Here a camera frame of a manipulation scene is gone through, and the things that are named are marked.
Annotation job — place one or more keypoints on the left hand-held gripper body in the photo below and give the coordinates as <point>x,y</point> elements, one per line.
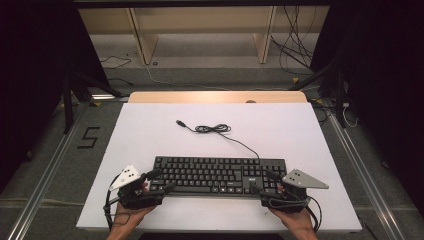
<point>133,196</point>

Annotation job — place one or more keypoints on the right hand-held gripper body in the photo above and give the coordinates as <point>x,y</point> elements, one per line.
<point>286,200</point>

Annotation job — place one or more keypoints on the black keyboard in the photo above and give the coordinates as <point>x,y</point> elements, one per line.
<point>206,175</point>

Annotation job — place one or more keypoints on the person's left hand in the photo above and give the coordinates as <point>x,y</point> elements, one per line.
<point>128,218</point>

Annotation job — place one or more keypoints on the person's right hand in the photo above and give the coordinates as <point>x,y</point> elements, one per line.
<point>296,221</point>

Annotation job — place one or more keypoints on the white table mat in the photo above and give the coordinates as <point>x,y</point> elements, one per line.
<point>206,113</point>

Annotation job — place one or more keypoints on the wooden table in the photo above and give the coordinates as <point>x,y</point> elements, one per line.
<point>200,96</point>

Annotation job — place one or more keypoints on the black metal stand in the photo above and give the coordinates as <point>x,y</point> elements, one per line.
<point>339,96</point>
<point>68,106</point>

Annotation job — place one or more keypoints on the dark curtain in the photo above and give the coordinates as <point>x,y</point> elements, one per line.
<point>33,66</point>
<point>383,66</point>

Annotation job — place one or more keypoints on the wooden shelf unit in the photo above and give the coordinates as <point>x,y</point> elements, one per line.
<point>206,20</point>

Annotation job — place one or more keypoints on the aluminium floor rail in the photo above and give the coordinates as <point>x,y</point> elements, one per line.
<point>40,186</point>
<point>366,173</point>

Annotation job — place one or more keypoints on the short silver rail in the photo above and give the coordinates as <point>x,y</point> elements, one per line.
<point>106,97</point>

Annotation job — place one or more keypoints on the black overhead frame bar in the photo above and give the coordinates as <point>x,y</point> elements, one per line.
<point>200,3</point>

